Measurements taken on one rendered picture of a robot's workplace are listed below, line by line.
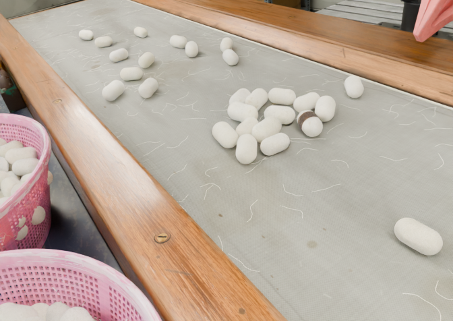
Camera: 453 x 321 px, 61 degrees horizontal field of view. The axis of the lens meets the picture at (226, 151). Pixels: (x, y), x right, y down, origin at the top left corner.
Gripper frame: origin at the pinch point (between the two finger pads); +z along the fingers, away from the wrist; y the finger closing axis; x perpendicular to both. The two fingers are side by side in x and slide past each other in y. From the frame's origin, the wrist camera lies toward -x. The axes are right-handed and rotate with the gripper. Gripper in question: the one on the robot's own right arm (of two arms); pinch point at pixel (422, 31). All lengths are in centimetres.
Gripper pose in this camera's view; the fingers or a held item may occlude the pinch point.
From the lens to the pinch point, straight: 44.1
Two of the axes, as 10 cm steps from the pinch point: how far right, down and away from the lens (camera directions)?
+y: 5.7, 4.1, -7.1
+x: 6.2, 3.4, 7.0
